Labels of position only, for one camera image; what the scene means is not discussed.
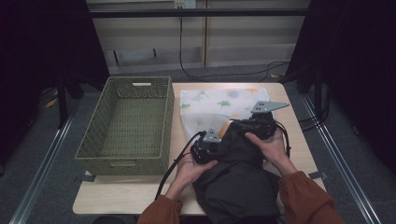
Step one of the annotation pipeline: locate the black floor cable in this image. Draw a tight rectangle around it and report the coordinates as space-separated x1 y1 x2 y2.
178 15 291 83

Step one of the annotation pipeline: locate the dark cloth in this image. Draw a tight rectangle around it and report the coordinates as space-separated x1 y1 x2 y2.
191 119 282 224

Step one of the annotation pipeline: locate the black metal stand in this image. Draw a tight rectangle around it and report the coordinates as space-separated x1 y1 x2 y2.
313 69 324 122
55 73 70 130

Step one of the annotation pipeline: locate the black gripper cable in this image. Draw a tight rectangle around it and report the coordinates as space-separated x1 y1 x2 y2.
274 120 292 159
154 130 207 201

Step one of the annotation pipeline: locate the person's left hand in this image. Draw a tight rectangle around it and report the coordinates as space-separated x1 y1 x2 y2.
164 152 219 201

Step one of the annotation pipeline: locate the white leaf-print laundry bag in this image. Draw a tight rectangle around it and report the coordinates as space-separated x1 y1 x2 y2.
179 87 271 142

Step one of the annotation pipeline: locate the white power strip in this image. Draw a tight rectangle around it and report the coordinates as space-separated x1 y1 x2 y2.
173 0 197 9

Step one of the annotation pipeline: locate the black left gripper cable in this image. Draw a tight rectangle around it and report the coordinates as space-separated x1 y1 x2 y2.
154 130 207 201

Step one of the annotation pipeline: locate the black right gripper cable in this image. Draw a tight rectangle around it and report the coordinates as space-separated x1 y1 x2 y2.
274 120 292 159

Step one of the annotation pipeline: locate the black cable bundle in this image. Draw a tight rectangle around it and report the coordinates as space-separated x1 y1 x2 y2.
298 91 332 133

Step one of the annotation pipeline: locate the person's right hand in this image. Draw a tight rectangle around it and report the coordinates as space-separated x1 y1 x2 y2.
244 128 299 177

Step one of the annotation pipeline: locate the metal floor rail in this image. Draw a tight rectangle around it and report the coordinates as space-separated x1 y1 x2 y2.
8 106 80 224
299 96 383 224

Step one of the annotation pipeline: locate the black horizontal bar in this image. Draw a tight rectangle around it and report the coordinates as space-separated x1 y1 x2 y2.
88 8 310 19

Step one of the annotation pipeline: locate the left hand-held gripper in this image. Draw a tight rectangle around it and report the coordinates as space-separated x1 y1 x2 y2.
190 126 223 165

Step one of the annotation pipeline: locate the black tape piece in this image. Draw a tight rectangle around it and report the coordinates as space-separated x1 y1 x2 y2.
74 174 96 183
307 171 330 181

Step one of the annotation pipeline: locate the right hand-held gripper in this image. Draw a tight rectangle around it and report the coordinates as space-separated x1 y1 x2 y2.
229 100 290 141

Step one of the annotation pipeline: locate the green woven basket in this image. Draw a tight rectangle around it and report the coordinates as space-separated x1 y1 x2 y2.
74 76 176 177

